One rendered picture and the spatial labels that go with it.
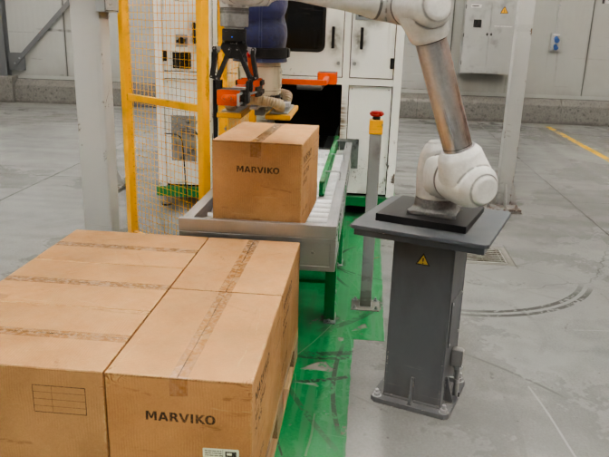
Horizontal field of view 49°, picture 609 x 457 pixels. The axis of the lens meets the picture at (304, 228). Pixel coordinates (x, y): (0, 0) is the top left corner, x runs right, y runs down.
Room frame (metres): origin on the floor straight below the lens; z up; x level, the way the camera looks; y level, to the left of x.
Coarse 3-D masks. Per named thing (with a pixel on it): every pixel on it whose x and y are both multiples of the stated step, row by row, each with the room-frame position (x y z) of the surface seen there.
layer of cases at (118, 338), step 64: (64, 256) 2.45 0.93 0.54; (128, 256) 2.48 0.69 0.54; (192, 256) 2.50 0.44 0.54; (256, 256) 2.52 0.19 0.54; (0, 320) 1.86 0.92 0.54; (64, 320) 1.87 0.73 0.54; (128, 320) 1.89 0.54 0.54; (192, 320) 1.90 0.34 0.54; (256, 320) 1.92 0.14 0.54; (0, 384) 1.59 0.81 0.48; (64, 384) 1.58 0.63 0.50; (128, 384) 1.56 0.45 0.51; (192, 384) 1.54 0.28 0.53; (256, 384) 1.60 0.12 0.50; (0, 448) 1.59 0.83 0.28; (64, 448) 1.58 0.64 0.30; (128, 448) 1.56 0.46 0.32; (192, 448) 1.54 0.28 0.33; (256, 448) 1.61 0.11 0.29
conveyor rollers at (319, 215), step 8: (320, 152) 4.88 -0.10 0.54; (328, 152) 4.87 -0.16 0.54; (336, 152) 4.87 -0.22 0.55; (320, 160) 4.53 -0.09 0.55; (336, 160) 4.59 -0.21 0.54; (320, 168) 4.33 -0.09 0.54; (336, 168) 4.33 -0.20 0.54; (320, 176) 4.06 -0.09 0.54; (336, 176) 4.06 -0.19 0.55; (328, 184) 3.87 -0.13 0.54; (328, 192) 3.62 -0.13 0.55; (320, 200) 3.44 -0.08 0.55; (328, 200) 3.44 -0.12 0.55; (320, 208) 3.34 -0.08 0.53; (328, 208) 3.33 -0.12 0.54; (208, 216) 3.11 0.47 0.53; (312, 216) 3.16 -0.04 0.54; (320, 216) 3.16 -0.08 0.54
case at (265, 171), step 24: (216, 144) 2.88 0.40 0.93; (240, 144) 2.86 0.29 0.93; (264, 144) 2.85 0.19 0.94; (288, 144) 2.84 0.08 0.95; (312, 144) 3.15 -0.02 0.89; (216, 168) 2.88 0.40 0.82; (240, 168) 2.86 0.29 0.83; (264, 168) 2.85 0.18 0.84; (288, 168) 2.84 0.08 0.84; (312, 168) 3.18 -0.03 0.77; (216, 192) 2.88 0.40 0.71; (240, 192) 2.86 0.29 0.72; (264, 192) 2.85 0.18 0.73; (288, 192) 2.84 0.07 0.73; (312, 192) 3.22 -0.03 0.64; (216, 216) 2.88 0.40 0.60; (240, 216) 2.86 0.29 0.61; (264, 216) 2.85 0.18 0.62; (288, 216) 2.84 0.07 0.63
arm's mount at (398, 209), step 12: (396, 204) 2.52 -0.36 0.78; (408, 204) 2.53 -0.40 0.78; (384, 216) 2.37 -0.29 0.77; (396, 216) 2.35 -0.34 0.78; (408, 216) 2.35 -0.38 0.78; (420, 216) 2.36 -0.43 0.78; (456, 216) 2.38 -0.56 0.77; (468, 216) 2.39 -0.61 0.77; (432, 228) 2.29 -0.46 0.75; (444, 228) 2.27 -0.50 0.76; (456, 228) 2.26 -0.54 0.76; (468, 228) 2.28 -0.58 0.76
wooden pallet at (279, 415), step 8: (296, 336) 2.67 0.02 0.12; (296, 344) 2.68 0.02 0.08; (296, 352) 2.69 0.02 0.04; (288, 368) 2.37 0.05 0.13; (288, 376) 2.50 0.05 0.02; (288, 384) 2.43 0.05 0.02; (288, 392) 2.39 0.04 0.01; (280, 400) 2.12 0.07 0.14; (280, 408) 2.13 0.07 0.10; (280, 416) 2.13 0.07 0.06; (280, 424) 2.14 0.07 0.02; (272, 432) 1.92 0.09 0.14; (272, 440) 2.05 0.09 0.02; (272, 448) 2.00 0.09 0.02; (272, 456) 1.95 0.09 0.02
